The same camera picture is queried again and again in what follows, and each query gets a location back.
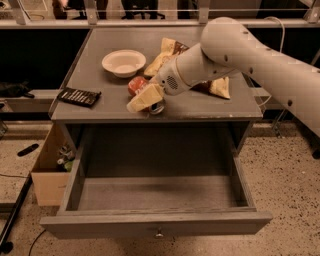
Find black marker on floor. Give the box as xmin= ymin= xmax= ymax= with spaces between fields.
xmin=17 ymin=143 xmax=39 ymax=157

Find grey cabinet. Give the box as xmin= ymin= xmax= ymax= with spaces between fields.
xmin=50 ymin=26 xmax=262 ymax=147

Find white cable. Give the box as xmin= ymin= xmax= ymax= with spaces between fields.
xmin=257 ymin=16 xmax=287 ymax=108

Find brown yellow chip bag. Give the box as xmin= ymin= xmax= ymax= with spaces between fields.
xmin=144 ymin=38 xmax=231 ymax=99

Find red coke can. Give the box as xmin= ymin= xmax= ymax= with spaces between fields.
xmin=128 ymin=76 xmax=165 ymax=115

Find cardboard box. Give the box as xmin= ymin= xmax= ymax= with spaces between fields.
xmin=31 ymin=125 xmax=71 ymax=206

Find black flat packet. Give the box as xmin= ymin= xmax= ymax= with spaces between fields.
xmin=57 ymin=87 xmax=101 ymax=108

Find bottles in cardboard box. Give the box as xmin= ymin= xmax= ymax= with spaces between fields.
xmin=57 ymin=145 xmax=75 ymax=172

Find metal drawer knob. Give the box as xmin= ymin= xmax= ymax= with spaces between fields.
xmin=155 ymin=227 xmax=164 ymax=239

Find open grey top drawer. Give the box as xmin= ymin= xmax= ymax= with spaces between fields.
xmin=39 ymin=124 xmax=274 ymax=240

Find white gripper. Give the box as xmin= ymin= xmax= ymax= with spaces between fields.
xmin=127 ymin=57 xmax=191 ymax=113

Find white bowl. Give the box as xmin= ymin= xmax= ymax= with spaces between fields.
xmin=102 ymin=50 xmax=146 ymax=78

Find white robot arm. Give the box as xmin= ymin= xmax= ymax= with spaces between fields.
xmin=127 ymin=17 xmax=320 ymax=136

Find metal railing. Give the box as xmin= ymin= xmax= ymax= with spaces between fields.
xmin=0 ymin=0 xmax=320 ymax=29

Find black bag on ledge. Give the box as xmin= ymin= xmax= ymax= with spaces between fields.
xmin=0 ymin=81 xmax=34 ymax=98

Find black cable on floor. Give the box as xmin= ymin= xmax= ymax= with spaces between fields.
xmin=28 ymin=229 xmax=48 ymax=256

